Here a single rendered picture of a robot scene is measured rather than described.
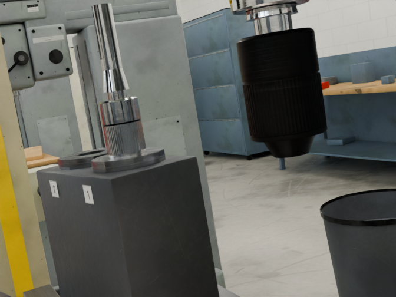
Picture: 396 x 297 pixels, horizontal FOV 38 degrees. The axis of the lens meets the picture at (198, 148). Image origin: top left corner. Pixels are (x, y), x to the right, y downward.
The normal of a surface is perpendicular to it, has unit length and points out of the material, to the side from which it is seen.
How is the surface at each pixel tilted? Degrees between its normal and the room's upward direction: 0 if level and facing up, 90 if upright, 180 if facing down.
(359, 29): 90
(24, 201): 90
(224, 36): 90
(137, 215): 90
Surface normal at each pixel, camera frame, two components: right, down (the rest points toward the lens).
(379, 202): -0.33, 0.11
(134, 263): 0.59, 0.01
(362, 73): -0.91, 0.19
